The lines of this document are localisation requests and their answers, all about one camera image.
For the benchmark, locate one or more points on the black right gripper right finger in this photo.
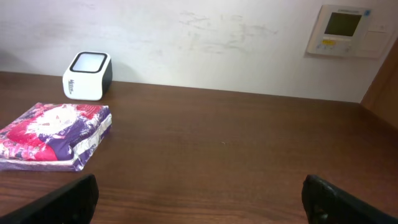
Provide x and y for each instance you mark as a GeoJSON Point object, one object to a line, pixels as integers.
{"type": "Point", "coordinates": [324, 202]}

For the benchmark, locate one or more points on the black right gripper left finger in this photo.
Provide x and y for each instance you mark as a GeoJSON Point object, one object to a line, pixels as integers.
{"type": "Point", "coordinates": [72, 203]}

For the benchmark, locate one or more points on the red purple tissue pack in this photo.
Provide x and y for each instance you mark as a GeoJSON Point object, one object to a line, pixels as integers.
{"type": "Point", "coordinates": [54, 137]}

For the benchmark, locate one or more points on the white black barcode scanner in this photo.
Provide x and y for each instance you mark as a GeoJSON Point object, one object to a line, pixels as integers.
{"type": "Point", "coordinates": [88, 77]}

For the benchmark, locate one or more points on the brown wooden door frame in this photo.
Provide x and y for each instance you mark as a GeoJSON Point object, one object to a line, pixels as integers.
{"type": "Point", "coordinates": [381, 96]}

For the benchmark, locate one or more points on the beige wall control panel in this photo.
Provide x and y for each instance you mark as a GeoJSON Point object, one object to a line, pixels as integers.
{"type": "Point", "coordinates": [345, 31]}

